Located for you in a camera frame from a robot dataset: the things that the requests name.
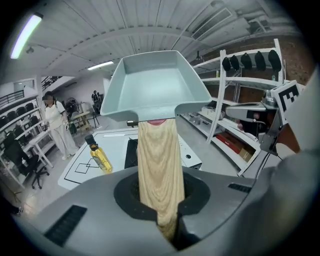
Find yellow oil bottle black cap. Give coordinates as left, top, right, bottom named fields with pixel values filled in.
left=84, top=134, right=113, bottom=173

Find ceiling air vent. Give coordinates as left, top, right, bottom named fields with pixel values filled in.
left=191, top=7, right=233, bottom=41

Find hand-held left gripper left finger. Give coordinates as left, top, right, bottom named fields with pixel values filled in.
left=12, top=166, right=181, bottom=256

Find long ceiling light tube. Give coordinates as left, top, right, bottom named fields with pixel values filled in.
left=9, top=13, right=44, bottom=60

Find red flat box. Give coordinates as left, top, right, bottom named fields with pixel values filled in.
left=216, top=133, right=256, bottom=161

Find white table with black lines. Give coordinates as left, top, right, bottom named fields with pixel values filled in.
left=57, top=128, right=203, bottom=191

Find person's right forearm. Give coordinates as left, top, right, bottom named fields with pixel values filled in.
left=277, top=123, right=301, bottom=153

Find black office chair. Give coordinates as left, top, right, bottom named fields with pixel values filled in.
left=4, top=139, right=50, bottom=190

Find white desk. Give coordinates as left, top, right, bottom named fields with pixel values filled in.
left=22, top=129, right=55, bottom=168

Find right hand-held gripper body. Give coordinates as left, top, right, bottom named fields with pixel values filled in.
left=259, top=80, right=301, bottom=155

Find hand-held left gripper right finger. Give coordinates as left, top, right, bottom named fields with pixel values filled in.
left=174, top=149, right=320, bottom=256

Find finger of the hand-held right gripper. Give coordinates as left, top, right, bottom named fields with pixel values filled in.
left=225, top=103, right=267, bottom=120

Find white shelving unit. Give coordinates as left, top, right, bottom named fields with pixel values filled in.
left=179, top=38, right=286, bottom=176

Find short ceiling light tube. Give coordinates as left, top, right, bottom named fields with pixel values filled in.
left=87, top=60, right=115, bottom=71

